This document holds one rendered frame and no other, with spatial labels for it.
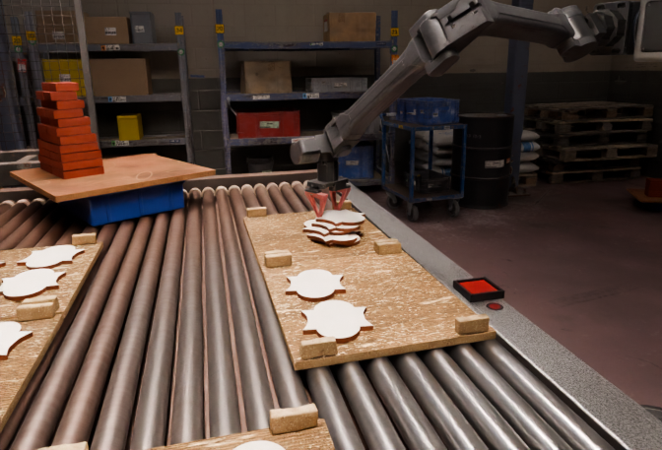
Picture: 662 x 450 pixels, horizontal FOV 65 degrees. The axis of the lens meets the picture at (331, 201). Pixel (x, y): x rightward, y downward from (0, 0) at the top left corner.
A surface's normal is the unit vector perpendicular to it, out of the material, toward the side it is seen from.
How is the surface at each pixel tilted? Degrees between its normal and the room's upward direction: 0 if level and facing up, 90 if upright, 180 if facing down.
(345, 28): 88
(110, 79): 90
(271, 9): 90
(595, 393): 0
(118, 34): 90
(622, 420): 0
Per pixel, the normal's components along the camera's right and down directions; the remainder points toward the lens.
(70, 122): 0.68, 0.18
